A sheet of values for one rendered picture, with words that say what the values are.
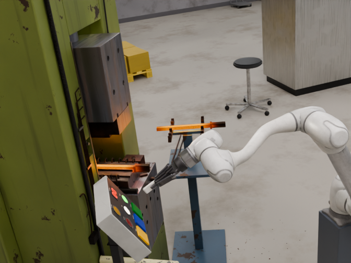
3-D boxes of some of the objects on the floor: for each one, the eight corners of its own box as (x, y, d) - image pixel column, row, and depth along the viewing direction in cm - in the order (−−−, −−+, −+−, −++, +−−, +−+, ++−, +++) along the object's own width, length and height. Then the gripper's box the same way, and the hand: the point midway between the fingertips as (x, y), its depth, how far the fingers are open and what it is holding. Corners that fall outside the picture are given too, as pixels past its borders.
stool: (259, 97, 617) (258, 50, 589) (284, 111, 563) (283, 61, 536) (220, 107, 601) (217, 59, 574) (242, 122, 547) (240, 71, 520)
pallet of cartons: (89, 69, 841) (81, 31, 811) (140, 60, 859) (135, 22, 829) (94, 90, 726) (86, 46, 696) (154, 79, 744) (148, 35, 714)
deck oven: (331, 61, 730) (336, -58, 657) (379, 78, 635) (391, -58, 561) (255, 77, 696) (250, -46, 622) (294, 98, 600) (294, -44, 526)
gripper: (191, 172, 210) (151, 203, 212) (185, 160, 221) (147, 189, 223) (182, 162, 206) (141, 193, 208) (176, 150, 218) (138, 179, 220)
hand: (150, 187), depth 216 cm, fingers closed
